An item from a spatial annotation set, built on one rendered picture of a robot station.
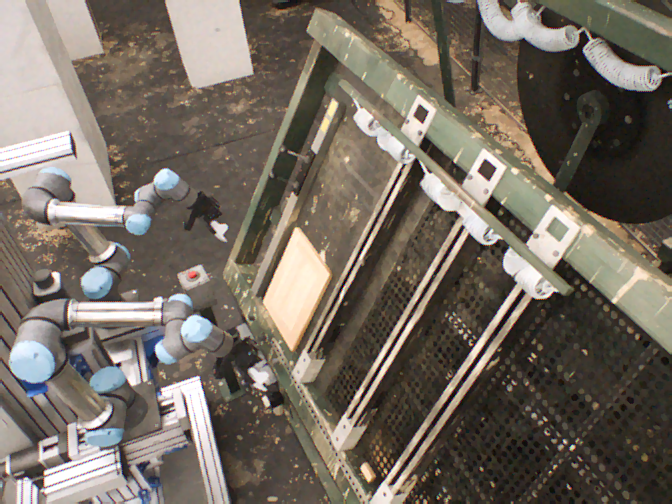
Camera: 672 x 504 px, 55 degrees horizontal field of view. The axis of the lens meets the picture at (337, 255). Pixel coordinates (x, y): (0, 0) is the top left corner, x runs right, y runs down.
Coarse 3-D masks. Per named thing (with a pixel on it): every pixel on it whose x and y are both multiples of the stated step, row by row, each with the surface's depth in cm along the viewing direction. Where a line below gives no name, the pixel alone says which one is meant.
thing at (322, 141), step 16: (336, 112) 244; (320, 128) 251; (336, 128) 249; (320, 144) 250; (320, 160) 255; (304, 192) 262; (288, 208) 267; (288, 224) 269; (272, 240) 276; (272, 256) 276; (272, 272) 282; (256, 288) 286
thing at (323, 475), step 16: (512, 224) 320; (400, 288) 307; (416, 288) 386; (480, 288) 372; (432, 320) 293; (448, 336) 287; (432, 352) 286; (560, 368) 330; (560, 384) 332; (576, 400) 324; (288, 416) 325; (304, 432) 318; (304, 448) 312; (320, 464) 305; (320, 480) 300; (432, 480) 284; (336, 496) 293; (560, 496) 233; (576, 496) 231
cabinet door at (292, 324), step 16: (304, 240) 260; (288, 256) 270; (304, 256) 260; (288, 272) 270; (304, 272) 260; (320, 272) 251; (272, 288) 279; (288, 288) 269; (304, 288) 260; (320, 288) 250; (272, 304) 278; (288, 304) 269; (304, 304) 259; (288, 320) 268; (304, 320) 258; (288, 336) 267
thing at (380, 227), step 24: (408, 120) 200; (384, 144) 194; (432, 144) 203; (408, 168) 205; (384, 192) 214; (408, 192) 211; (384, 216) 214; (360, 240) 223; (384, 240) 221; (360, 264) 223; (336, 288) 233; (360, 288) 231; (336, 312) 233; (312, 336) 244; (336, 336) 243; (312, 360) 245
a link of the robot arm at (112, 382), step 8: (104, 368) 221; (112, 368) 221; (96, 376) 219; (104, 376) 218; (112, 376) 218; (120, 376) 218; (96, 384) 216; (104, 384) 215; (112, 384) 215; (120, 384) 217; (128, 384) 223; (104, 392) 214; (112, 392) 215; (120, 392) 217; (128, 392) 222; (128, 400) 223
